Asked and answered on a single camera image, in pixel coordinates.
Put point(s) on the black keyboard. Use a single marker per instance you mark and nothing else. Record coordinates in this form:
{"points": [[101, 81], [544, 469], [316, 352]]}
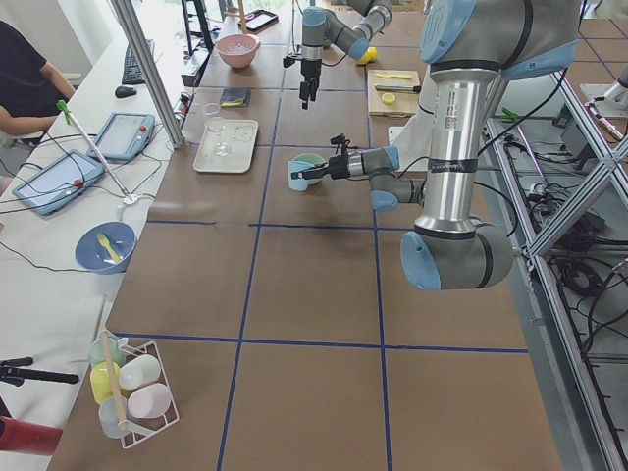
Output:
{"points": [[132, 73]]}

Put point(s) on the near teach pendant tablet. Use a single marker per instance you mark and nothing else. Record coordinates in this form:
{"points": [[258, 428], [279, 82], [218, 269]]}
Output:
{"points": [[57, 184]]}

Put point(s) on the cream bear tray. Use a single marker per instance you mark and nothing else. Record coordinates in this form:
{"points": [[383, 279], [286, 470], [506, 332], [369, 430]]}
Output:
{"points": [[241, 136]]}

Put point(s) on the black computer mouse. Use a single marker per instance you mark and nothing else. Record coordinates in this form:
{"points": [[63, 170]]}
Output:
{"points": [[125, 91]]}

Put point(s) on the grey yellow cloth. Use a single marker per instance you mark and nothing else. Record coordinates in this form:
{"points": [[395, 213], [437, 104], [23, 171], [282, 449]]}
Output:
{"points": [[235, 97]]}

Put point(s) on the steel muddler black cap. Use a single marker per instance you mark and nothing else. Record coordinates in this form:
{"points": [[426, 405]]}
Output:
{"points": [[398, 88]]}

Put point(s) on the clear wine glass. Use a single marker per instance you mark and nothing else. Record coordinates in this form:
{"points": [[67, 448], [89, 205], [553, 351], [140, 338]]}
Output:
{"points": [[215, 125]]}

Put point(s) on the white wire cup rack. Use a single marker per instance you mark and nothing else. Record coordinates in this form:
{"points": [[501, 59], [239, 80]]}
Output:
{"points": [[131, 388]]}

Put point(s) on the teach pendant tablet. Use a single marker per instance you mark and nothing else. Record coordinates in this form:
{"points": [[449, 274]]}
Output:
{"points": [[57, 184], [124, 135]]}

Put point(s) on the lemon half slice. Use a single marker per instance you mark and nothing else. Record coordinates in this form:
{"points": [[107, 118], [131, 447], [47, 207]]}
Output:
{"points": [[388, 98]]}

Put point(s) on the seated person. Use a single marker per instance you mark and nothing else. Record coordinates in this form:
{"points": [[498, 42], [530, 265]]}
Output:
{"points": [[30, 86]]}

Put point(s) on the light blue cup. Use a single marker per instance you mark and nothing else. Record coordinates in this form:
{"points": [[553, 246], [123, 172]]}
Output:
{"points": [[296, 181]]}

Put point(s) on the far teach pendant tablet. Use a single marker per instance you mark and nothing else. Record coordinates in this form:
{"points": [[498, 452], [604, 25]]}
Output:
{"points": [[124, 135]]}

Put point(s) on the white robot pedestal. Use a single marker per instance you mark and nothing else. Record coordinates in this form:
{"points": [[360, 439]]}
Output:
{"points": [[413, 140]]}

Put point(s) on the aluminium frame post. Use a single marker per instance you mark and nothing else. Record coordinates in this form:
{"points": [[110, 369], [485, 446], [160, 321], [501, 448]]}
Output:
{"points": [[130, 24]]}

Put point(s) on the blue bowl with fork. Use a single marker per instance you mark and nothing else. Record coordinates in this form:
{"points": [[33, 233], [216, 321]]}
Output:
{"points": [[107, 248]]}

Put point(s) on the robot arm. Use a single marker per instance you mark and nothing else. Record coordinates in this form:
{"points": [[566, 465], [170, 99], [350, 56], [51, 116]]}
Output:
{"points": [[320, 24], [466, 45]]}

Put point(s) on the yellow plastic knife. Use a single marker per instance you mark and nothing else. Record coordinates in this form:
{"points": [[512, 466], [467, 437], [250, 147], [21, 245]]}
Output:
{"points": [[393, 76]]}

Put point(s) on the green bowl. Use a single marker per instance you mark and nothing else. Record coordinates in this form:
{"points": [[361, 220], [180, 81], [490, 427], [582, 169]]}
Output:
{"points": [[314, 159]]}

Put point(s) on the pink rod green clip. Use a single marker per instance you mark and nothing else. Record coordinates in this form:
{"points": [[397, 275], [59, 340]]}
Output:
{"points": [[128, 197]]}

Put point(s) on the wooden cutting board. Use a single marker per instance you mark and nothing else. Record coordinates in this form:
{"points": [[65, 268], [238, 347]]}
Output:
{"points": [[405, 105]]}

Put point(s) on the black tripod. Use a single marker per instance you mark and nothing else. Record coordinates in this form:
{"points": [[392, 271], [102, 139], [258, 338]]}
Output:
{"points": [[17, 370]]}

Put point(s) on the yellow lemon front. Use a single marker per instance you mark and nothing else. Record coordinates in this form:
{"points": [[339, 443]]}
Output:
{"points": [[370, 56]]}

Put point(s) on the pink bowl with ice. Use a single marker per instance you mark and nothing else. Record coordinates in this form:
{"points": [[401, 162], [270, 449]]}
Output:
{"points": [[238, 50]]}

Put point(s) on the red fire extinguisher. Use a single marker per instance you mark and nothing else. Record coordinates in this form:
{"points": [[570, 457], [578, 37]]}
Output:
{"points": [[28, 438]]}

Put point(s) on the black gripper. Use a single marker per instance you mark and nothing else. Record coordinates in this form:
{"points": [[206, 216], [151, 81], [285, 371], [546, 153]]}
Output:
{"points": [[309, 70], [339, 166]]}

